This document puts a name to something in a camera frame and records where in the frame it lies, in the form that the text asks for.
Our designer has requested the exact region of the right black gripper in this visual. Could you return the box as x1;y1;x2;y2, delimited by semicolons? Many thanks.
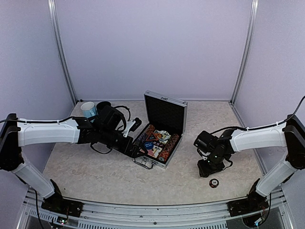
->
197;152;226;177

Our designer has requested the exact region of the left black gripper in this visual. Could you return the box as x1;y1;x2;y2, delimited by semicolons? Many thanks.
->
99;127;148;158

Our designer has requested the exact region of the blue small blind button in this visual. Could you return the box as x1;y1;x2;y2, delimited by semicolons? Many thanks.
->
143;141;154;150

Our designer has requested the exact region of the red playing card deck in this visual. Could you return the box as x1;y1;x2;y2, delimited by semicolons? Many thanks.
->
140;143;165;158

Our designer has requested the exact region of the red triangular button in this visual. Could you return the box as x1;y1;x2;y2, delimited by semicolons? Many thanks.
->
146;132;158;141

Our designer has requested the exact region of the black poker chip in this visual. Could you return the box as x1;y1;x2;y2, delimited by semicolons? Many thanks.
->
209;178;219;188

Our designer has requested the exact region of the blue playing card deck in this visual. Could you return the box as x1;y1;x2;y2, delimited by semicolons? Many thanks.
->
154;130;171;144

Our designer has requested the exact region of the clear round dealer button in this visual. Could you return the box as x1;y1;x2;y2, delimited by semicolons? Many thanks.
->
160;131;171;139

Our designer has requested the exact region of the aluminium poker case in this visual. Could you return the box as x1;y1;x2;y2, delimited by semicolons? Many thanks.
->
132;91;188;169

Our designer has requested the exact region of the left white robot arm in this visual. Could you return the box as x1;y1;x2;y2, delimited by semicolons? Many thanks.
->
0;106;142;212

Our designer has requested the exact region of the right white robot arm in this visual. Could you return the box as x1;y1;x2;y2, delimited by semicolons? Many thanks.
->
194;114;305;212

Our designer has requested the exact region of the left chip row in case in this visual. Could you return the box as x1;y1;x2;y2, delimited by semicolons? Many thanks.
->
136;125;155;143

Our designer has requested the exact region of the chip row in case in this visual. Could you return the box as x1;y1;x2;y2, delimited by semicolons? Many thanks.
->
157;134;180;162
136;125;155;143

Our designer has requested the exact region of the right chip row in case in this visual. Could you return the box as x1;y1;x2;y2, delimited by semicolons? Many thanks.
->
157;134;180;162

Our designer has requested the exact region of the dark green mug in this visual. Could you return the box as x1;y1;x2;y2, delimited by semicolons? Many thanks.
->
96;101;111;117

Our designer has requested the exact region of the light blue mug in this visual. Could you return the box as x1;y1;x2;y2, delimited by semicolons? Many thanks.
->
81;102;97;118

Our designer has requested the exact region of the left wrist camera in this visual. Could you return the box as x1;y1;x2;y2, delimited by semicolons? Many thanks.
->
122;117;142;137

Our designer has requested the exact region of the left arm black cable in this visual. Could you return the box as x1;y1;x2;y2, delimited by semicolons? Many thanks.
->
0;104;133;155

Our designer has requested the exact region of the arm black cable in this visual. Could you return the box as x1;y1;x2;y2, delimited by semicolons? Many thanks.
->
209;95;305;134
0;104;133;155

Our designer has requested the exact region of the front aluminium rail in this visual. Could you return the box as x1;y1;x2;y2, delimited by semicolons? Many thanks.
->
16;190;294;229

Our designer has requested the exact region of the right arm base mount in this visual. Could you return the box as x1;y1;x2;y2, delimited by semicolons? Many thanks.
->
227;198;269;217

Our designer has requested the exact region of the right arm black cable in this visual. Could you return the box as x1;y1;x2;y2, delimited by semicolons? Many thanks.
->
209;95;305;134

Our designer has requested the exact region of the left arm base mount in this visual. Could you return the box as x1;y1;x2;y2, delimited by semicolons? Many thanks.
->
41;199;83;218

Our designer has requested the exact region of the left aluminium frame post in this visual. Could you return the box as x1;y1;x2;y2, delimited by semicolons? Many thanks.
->
48;0;78;105

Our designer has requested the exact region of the aluminium frame post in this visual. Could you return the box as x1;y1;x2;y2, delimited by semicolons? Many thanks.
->
48;0;78;105
230;0;259;106

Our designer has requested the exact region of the right aluminium frame post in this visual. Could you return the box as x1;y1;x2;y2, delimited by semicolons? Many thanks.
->
230;0;259;106

